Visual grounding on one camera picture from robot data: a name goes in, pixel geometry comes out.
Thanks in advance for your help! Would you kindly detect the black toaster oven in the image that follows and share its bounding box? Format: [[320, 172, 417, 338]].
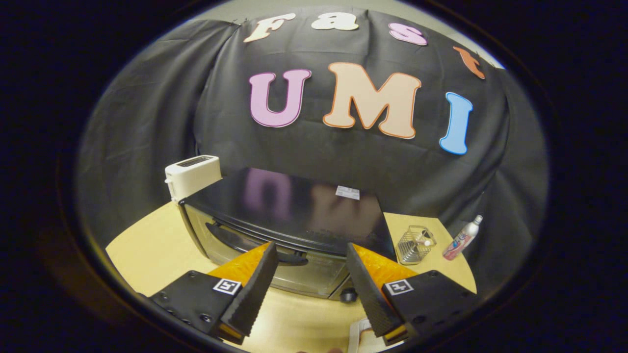
[[178, 168, 397, 303]]

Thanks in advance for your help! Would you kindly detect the white pop-up toaster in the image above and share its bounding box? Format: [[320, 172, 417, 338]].
[[164, 155, 222, 202]]

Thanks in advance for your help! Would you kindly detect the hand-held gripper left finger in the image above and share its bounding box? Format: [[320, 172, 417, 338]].
[[149, 240, 279, 345]]

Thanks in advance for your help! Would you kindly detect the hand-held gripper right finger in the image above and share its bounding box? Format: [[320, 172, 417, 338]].
[[346, 243, 485, 347]]

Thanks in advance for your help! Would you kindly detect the wire mesh basket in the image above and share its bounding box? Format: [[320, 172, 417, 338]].
[[395, 225, 437, 265]]

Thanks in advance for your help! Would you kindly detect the black backdrop cloth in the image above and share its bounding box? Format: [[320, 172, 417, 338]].
[[76, 5, 549, 297]]

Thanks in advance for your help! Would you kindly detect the silver spray bottle red label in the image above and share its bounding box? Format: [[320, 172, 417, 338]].
[[443, 215, 484, 260]]

